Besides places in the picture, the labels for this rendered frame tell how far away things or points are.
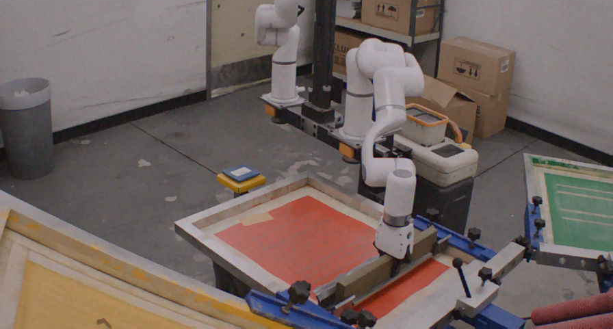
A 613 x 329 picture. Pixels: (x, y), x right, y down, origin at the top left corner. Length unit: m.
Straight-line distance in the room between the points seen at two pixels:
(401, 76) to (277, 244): 0.62
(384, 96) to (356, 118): 0.47
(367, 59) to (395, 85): 0.15
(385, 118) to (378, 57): 0.23
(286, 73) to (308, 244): 0.80
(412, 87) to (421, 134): 1.04
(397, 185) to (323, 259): 0.40
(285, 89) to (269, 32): 0.24
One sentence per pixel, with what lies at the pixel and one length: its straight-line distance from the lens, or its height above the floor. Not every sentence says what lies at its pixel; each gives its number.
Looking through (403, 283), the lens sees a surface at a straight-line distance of 1.77.
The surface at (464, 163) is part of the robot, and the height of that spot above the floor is 0.88.
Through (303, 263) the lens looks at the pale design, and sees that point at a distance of 1.82.
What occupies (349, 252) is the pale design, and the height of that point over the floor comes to 0.96.
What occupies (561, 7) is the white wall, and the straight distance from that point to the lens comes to 5.39.
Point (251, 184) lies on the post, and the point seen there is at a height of 0.95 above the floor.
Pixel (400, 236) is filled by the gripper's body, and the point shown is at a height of 1.14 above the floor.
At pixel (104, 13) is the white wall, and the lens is 5.10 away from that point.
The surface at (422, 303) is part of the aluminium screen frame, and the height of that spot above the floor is 0.99.
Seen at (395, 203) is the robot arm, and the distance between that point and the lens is 1.58.
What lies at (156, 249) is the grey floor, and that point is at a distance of 3.64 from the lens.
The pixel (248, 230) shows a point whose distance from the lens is 1.97.
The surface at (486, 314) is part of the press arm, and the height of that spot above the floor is 1.04.
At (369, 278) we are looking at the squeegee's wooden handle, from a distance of 1.64.
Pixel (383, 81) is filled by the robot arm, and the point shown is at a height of 1.48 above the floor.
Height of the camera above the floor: 1.99
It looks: 25 degrees down
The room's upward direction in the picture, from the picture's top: 3 degrees clockwise
